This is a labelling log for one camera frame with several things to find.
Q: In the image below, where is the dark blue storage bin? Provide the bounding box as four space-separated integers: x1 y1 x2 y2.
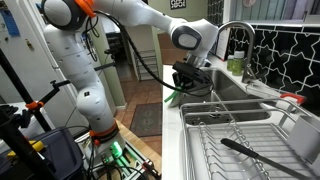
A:
21 127 83 180

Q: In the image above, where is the red handled utensil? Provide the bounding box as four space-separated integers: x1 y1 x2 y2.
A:
280 93 305 105

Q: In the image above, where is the small green soap bottle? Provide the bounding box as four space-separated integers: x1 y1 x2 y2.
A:
227 55 234 71

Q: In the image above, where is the black camera tripod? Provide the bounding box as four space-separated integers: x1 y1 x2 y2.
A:
0 46 118 180

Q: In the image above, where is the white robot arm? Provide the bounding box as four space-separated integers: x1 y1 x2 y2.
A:
41 0 218 158

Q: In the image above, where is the brushed steel kitchen faucet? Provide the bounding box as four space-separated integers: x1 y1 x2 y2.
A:
217 20 258 84

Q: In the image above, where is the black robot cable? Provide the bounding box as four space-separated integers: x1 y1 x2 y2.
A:
87 10 214 98

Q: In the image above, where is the metal wire dish rack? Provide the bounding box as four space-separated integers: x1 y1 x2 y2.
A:
180 99 320 180

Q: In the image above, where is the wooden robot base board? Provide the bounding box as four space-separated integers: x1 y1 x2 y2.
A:
76 119 163 180

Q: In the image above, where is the patterned floor rug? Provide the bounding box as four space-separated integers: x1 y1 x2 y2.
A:
130 103 162 137

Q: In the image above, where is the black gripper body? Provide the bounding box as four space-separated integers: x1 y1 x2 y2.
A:
172 61 214 93

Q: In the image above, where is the tall green soap bottle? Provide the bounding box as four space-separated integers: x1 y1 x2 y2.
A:
232 51 245 76

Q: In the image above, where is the stainless steel sink basin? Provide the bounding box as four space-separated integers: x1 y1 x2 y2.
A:
179 68 271 125

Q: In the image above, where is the white refrigerator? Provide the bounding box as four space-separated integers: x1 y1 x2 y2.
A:
0 0 88 134

